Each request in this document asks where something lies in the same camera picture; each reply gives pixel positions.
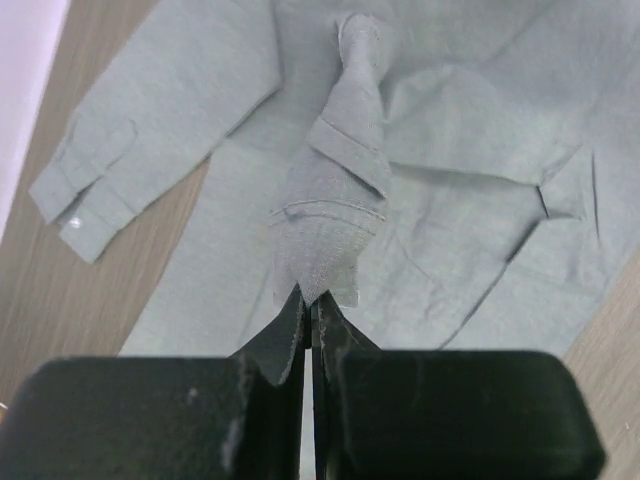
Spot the grey long sleeve shirt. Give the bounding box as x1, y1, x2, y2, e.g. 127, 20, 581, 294
30, 1, 639, 356

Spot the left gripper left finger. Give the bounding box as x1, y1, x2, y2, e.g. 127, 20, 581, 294
1, 291, 305, 479

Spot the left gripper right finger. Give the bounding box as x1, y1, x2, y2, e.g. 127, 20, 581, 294
310, 295, 607, 479

